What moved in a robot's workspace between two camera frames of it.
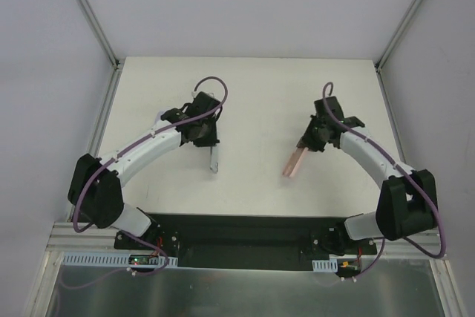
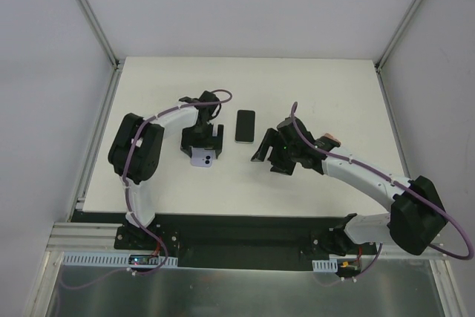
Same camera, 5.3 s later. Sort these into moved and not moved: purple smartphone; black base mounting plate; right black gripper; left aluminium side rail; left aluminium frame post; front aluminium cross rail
Moved: purple smartphone; right black gripper
Not moved: left aluminium frame post; left aluminium side rail; black base mounting plate; front aluminium cross rail
